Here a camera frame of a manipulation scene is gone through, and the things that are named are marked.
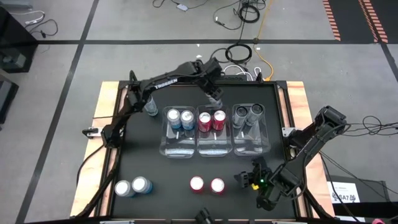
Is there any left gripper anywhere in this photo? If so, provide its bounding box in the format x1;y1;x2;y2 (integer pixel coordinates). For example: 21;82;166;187
200;73;224;103

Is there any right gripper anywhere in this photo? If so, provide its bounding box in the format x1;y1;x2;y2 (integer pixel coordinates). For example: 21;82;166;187
234;157;280;200

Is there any red soda can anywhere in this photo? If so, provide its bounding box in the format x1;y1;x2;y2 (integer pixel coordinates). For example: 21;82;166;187
212;110;227;131
189;175;205;194
209;177;226;196
198;111;213;133

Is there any blue and white soda can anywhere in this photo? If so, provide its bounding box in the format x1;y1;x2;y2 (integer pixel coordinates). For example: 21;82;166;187
167;108;182;130
180;110;196;131
114;179;136;198
131;175;154;195

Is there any clear plastic bin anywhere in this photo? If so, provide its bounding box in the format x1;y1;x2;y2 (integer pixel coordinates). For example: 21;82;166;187
159;105;197;159
195;104;233;158
231;103;270;157

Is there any black ribbed bar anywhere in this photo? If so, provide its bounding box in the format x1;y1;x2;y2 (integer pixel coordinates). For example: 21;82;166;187
223;75;249;82

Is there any light wooden side board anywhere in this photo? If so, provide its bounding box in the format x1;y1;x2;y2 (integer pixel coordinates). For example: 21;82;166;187
70;81;128;218
278;81;336;218

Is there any white paper sign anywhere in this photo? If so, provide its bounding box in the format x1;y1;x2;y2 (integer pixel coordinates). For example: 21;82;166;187
326;181;361;205

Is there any black case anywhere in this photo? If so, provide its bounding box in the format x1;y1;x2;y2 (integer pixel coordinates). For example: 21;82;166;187
326;174;398;218

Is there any black cart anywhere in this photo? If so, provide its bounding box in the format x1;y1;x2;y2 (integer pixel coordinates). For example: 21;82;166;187
0;70;19;124

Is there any black cabinet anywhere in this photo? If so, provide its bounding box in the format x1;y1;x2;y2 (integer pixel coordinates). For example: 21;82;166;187
0;6;40;74

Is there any grey flat box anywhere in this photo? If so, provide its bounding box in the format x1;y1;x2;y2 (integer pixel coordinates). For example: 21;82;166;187
0;0;34;9

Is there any black table frame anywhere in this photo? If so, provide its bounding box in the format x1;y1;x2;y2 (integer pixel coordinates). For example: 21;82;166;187
118;70;289;221

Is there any white floor cable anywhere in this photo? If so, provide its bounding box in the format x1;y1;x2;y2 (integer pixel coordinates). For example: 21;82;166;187
223;63;262;81
9;10;46;26

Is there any coiled black floor cable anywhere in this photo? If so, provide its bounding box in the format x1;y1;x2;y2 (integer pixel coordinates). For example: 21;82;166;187
238;4;261;24
224;43;253;65

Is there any orange floor cable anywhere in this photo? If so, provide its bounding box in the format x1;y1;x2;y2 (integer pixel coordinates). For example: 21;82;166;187
253;0;275;82

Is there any thin black floor cable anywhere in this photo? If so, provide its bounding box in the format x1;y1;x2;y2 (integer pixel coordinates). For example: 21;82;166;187
152;0;212;10
24;18;59;39
213;0;249;31

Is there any long black cable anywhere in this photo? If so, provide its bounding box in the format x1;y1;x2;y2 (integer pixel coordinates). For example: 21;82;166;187
310;146;398;208

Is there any looped black cable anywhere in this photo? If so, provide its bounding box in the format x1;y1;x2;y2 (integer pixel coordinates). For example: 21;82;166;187
362;115;398;138

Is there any curved black cable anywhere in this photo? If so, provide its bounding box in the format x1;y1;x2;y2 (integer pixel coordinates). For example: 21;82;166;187
76;144;108;187

